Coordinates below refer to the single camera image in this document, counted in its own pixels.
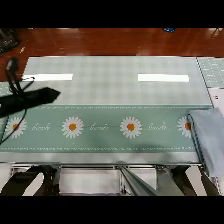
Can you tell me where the light blue shirt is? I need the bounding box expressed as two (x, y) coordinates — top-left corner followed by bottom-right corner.
(186, 107), (224, 178)

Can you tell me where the black cable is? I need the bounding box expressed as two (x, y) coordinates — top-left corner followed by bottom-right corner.
(0, 75), (36, 145)

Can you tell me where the silver frame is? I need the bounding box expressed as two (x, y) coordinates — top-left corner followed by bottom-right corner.
(0, 161), (224, 197)

